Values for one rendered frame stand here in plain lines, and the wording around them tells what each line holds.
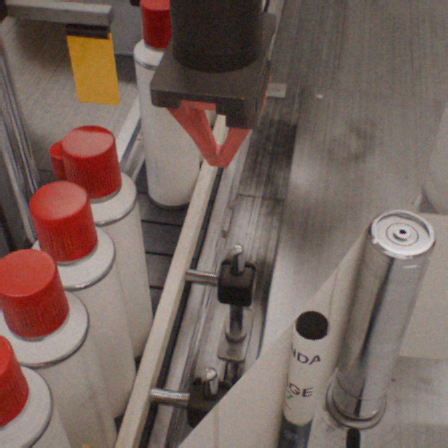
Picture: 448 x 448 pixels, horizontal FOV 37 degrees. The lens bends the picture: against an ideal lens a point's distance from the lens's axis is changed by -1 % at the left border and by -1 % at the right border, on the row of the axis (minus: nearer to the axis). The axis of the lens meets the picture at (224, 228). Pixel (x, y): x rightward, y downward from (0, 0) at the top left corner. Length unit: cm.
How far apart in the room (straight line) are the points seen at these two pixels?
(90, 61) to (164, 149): 17
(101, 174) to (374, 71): 61
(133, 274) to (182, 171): 18
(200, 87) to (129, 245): 12
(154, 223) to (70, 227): 28
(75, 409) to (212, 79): 21
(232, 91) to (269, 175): 37
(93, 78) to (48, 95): 45
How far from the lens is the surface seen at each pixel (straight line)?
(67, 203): 38
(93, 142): 41
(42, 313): 35
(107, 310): 42
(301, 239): 63
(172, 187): 64
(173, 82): 42
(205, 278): 56
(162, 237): 63
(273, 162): 79
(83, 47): 46
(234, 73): 42
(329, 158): 72
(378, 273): 39
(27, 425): 34
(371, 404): 50
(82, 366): 38
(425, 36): 106
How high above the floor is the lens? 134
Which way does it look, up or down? 46 degrees down
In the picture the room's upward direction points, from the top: straight up
